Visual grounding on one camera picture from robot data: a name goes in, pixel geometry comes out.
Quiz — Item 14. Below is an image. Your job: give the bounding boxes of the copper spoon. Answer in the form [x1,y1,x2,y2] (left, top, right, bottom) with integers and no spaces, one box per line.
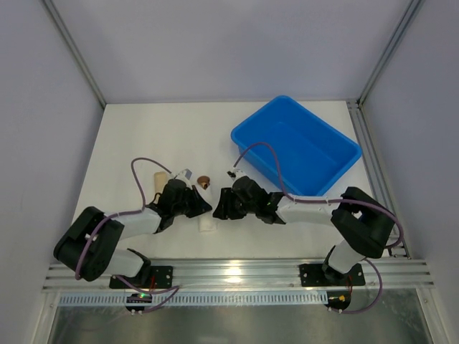
[197,176,210,190]

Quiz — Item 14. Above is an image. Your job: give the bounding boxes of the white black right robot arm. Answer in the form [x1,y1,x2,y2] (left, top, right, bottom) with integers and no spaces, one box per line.
[212,176,395,285]

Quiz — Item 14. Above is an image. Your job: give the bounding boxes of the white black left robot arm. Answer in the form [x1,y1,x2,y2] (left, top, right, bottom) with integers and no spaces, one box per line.
[53,178,212,287]

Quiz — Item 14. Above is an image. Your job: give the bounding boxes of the beige utensil holder case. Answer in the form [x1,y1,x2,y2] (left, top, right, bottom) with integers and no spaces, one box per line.
[153,171,169,194]

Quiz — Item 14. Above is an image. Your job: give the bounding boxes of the blue plastic bin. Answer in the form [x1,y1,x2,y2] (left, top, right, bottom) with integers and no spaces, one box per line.
[230,95,361,196]

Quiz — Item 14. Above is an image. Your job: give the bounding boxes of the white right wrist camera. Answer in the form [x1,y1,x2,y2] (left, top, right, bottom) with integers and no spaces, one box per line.
[227,168,247,181]

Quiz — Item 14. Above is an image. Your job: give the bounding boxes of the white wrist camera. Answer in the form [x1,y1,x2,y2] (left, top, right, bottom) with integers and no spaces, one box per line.
[227,168,247,181]
[172,168,192,183]

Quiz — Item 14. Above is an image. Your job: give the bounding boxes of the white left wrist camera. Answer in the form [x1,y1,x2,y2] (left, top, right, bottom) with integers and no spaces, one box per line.
[172,168,192,183]

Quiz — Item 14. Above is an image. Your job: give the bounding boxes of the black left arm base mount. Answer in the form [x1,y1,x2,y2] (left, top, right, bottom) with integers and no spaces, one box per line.
[121,265,174,290]

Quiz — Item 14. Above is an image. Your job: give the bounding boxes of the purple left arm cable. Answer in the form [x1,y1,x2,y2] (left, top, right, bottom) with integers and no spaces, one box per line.
[75,157,180,316]

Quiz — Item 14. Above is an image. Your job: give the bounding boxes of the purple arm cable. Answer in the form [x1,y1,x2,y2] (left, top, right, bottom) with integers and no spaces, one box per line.
[75,157,180,316]
[232,142,407,316]

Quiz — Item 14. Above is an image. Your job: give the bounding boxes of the white slotted cable duct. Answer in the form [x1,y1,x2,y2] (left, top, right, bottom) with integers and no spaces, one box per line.
[57,290,328,307]

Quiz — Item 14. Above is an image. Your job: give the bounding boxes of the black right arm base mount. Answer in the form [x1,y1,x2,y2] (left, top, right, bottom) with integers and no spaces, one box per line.
[298,263,366,287]

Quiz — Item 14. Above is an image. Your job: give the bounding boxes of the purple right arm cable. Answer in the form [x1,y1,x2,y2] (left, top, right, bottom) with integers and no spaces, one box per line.
[232,142,407,316]

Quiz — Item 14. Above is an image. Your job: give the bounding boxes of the aluminium front rail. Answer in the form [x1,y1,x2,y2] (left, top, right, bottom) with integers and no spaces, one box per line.
[42,258,434,292]

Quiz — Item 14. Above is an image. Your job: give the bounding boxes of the aluminium frame post left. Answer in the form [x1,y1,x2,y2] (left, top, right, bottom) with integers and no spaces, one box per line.
[40,0,107,109]

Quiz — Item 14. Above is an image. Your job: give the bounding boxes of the aluminium frame post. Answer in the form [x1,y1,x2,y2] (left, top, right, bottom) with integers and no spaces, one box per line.
[40,0,107,109]
[356,0,425,108]

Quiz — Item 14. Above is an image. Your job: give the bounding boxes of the aluminium frame post right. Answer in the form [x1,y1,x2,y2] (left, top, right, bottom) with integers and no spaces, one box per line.
[356,0,425,108]

